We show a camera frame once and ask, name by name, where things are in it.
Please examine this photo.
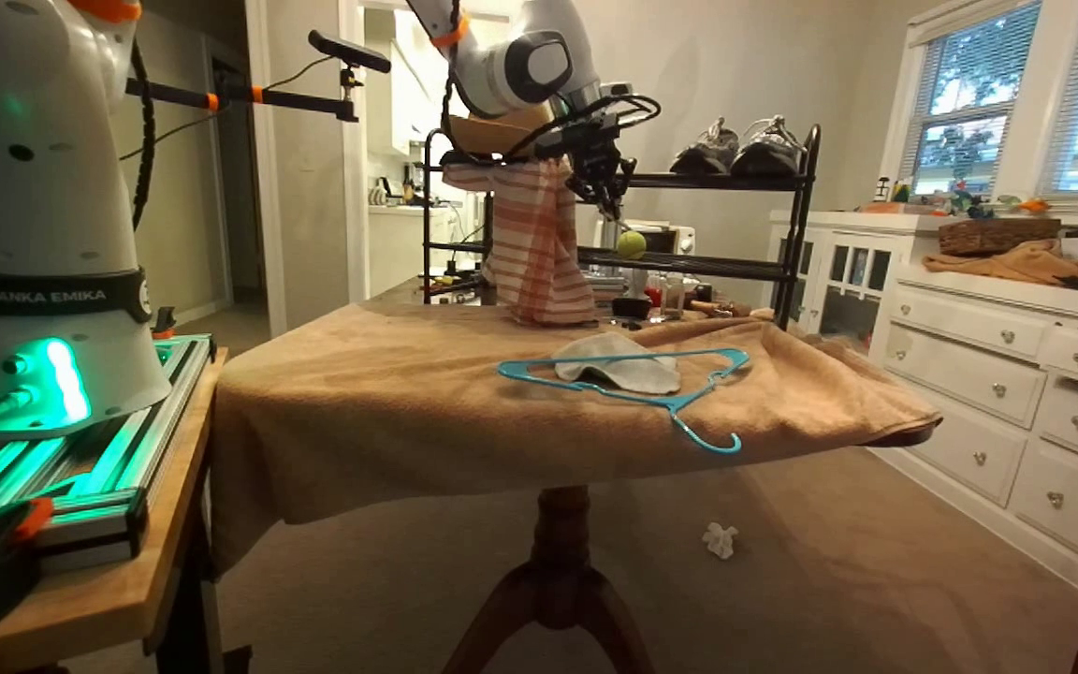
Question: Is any black shoe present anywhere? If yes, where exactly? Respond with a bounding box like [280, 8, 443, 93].
[669, 121, 737, 180]
[731, 116, 806, 180]

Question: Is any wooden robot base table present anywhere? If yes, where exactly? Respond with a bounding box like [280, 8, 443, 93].
[0, 335, 226, 674]

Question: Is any brown cloth on counter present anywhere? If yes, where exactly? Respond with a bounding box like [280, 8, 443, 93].
[926, 239, 1078, 285]

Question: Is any black camera on boom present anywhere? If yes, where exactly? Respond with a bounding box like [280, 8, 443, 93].
[122, 25, 396, 128]

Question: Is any striped pink cloth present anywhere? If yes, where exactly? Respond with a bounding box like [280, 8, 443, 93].
[443, 161, 600, 327]

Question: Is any black metal shelf rack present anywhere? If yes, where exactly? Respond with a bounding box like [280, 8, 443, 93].
[421, 121, 825, 335]

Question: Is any tan tablecloth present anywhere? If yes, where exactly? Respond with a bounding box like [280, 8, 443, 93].
[211, 300, 938, 564]

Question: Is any white drawer cabinet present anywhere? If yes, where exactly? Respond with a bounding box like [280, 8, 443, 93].
[797, 215, 1078, 589]

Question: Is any black shoe right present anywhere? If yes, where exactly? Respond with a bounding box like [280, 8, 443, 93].
[731, 116, 806, 180]

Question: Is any black shoe left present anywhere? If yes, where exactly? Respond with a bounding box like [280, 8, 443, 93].
[669, 121, 737, 180]

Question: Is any straw hat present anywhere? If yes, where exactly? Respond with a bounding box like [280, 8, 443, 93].
[445, 104, 552, 161]

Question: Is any wooden table pedestal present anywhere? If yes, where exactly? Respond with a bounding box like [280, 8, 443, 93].
[443, 488, 654, 674]

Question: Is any green tennis ball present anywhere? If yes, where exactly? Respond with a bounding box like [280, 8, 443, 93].
[619, 231, 649, 259]

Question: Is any white face mask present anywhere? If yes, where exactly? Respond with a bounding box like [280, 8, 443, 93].
[554, 335, 681, 395]

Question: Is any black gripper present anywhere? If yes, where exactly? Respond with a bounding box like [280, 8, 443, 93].
[537, 84, 664, 221]

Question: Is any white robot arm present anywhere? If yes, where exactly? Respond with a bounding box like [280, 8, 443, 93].
[0, 0, 660, 440]

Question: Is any teal plastic clothes hanger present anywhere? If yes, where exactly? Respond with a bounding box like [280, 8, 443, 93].
[498, 348, 751, 457]

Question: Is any crumpled white paper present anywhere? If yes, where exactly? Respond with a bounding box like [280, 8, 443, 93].
[701, 521, 737, 558]

